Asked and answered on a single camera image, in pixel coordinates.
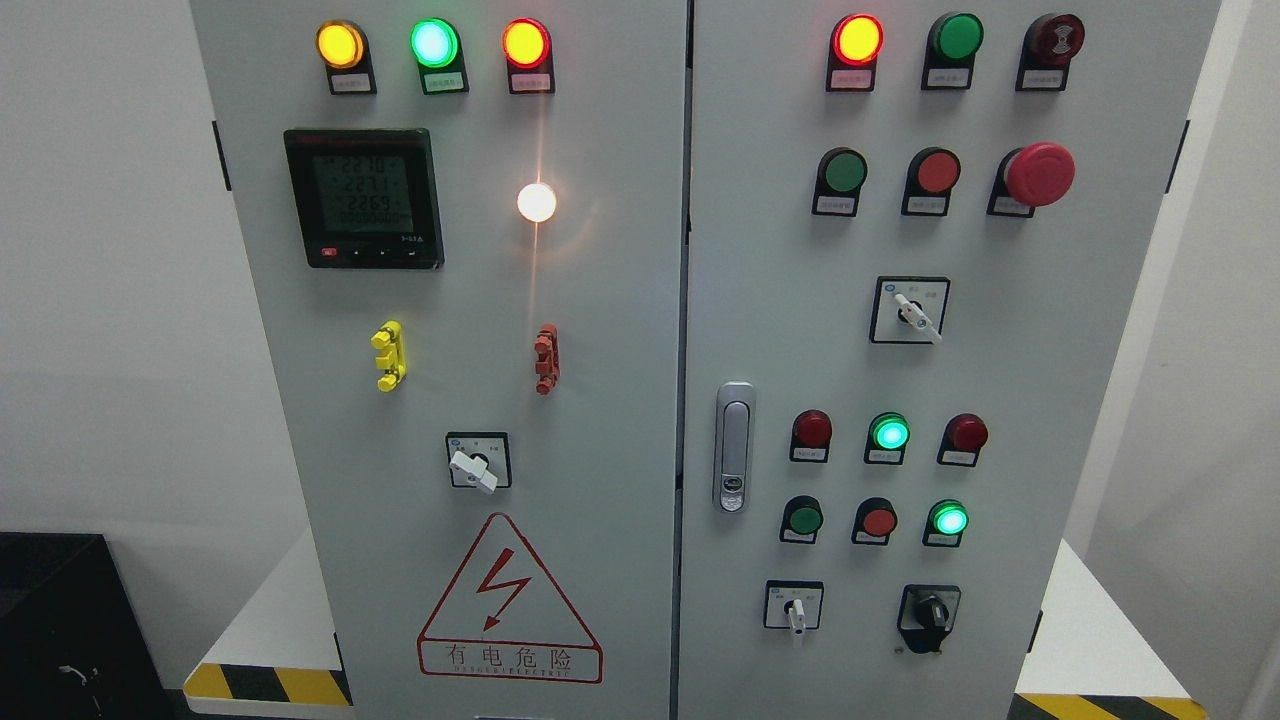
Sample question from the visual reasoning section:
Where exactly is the black rotary knob switch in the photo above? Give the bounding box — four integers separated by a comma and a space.
897, 584, 963, 653

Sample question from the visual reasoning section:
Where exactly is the grey electrical control cabinet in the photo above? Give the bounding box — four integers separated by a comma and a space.
189, 1, 1222, 719

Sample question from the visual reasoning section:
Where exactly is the red terminal connector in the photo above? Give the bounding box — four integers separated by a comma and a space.
532, 323, 561, 396

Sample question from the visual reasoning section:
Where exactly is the dark red indicator left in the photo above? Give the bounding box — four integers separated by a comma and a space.
788, 409, 833, 462

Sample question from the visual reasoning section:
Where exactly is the dark red indicator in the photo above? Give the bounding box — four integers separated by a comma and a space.
936, 413, 989, 468
788, 409, 833, 462

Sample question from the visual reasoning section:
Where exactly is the white glowing indicator light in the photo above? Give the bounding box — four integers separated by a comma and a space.
516, 182, 558, 224

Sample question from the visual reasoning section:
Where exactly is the green push button lower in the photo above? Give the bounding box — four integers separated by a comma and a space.
778, 495, 824, 544

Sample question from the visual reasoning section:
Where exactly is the yellow terminal connector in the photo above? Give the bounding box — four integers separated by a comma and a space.
370, 320, 407, 393

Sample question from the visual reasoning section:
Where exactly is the green lit indicator middle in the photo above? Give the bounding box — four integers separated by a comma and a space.
863, 413, 911, 466

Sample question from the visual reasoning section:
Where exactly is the green push button upper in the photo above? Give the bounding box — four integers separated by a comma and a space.
812, 147, 868, 218

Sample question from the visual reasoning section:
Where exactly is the red push button lower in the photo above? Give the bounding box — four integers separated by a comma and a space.
851, 497, 899, 546

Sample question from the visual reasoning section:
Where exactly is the red push button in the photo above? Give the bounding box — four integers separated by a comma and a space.
851, 497, 899, 546
901, 146, 961, 217

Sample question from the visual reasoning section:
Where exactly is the red high voltage warning sticker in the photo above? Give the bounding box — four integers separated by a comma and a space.
417, 512, 604, 684

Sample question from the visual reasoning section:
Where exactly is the black digital power meter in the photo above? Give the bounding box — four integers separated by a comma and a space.
283, 128, 445, 270

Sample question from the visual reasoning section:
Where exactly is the dark red indicator right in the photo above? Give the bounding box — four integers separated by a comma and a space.
936, 413, 989, 468

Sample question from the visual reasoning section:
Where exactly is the red-ringed yellow indicator light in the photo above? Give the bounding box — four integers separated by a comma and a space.
500, 17, 556, 94

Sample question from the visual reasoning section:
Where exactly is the green lit push button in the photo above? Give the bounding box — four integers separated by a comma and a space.
922, 498, 970, 548

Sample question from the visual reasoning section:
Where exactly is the red push button upper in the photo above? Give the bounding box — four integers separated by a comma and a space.
901, 146, 961, 217

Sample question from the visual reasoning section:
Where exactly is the green lit indicator light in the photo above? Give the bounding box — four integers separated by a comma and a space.
410, 17, 468, 96

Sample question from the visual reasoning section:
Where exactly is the red lit indicator right door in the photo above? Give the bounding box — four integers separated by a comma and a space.
826, 13, 884, 94

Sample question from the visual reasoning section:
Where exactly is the dark green indicator light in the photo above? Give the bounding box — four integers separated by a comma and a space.
922, 12, 986, 91

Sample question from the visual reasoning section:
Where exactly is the yellow indicator light top left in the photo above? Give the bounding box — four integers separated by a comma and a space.
315, 19, 378, 95

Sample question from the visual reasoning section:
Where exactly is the red emergency stop button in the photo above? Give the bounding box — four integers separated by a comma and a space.
987, 142, 1076, 218

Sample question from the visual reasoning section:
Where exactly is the white platform hazard stripe base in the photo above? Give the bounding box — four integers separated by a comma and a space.
180, 533, 1207, 719

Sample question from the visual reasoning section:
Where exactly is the dark red buzzer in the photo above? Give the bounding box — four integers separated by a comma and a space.
1015, 13, 1085, 92

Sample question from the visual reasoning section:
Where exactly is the black box lower left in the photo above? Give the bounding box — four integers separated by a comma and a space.
1, 532, 173, 719

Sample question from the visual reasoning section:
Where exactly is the silver door latch handle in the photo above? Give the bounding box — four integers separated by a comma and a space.
713, 382, 756, 512

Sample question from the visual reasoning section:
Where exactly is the white lever selector switch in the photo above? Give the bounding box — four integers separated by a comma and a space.
445, 430, 512, 495

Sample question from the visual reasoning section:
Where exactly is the white selector switch upper right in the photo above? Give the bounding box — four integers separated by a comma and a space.
869, 275, 950, 345

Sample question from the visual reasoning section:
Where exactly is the small white selector switch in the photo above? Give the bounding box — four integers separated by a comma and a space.
763, 579, 826, 647

